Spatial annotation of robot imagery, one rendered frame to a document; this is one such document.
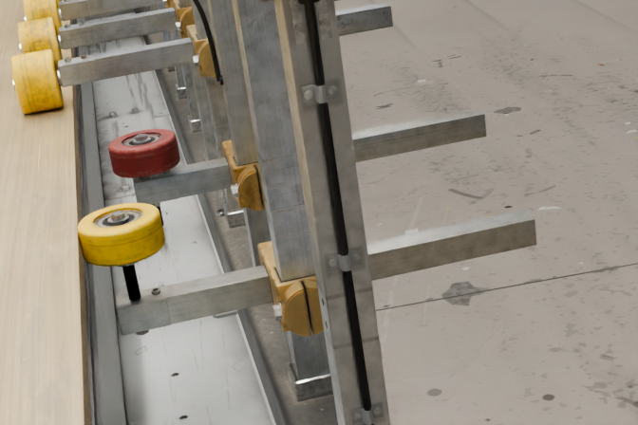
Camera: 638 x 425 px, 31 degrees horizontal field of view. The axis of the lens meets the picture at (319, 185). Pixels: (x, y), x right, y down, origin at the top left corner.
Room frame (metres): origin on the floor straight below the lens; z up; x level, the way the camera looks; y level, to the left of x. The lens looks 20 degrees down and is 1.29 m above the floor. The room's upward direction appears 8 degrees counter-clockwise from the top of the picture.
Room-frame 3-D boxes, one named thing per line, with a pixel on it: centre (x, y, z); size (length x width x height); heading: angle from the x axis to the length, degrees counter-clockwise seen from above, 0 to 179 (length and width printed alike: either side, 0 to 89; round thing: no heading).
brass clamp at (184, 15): (1.79, 0.16, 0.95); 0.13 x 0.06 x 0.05; 9
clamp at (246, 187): (1.29, 0.08, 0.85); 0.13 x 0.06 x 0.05; 9
